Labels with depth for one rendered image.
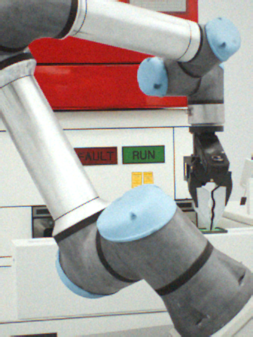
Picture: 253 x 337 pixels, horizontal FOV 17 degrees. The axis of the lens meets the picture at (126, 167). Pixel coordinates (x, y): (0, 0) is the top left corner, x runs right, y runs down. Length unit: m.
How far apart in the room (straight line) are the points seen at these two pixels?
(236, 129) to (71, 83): 1.83
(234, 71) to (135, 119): 1.71
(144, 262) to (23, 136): 0.30
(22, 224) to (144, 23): 0.93
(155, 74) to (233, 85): 2.33
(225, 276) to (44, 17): 0.49
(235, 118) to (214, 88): 2.23
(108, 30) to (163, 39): 0.11
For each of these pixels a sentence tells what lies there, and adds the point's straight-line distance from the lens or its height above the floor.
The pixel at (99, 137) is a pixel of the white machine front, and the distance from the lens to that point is 2.30.
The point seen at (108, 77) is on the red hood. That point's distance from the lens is 2.26.
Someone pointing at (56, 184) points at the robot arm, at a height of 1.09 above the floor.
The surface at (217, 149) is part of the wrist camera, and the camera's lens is 1.72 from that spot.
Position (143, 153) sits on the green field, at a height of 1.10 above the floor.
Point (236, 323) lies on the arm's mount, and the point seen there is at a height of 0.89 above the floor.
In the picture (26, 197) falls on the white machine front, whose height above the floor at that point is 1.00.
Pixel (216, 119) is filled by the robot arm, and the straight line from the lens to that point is 1.75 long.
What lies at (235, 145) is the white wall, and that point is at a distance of 3.98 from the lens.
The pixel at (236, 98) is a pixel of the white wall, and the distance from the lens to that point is 3.98.
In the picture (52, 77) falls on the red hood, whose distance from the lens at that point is 2.23.
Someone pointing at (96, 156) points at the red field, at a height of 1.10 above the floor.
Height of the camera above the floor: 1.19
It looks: 3 degrees down
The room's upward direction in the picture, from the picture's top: 1 degrees counter-clockwise
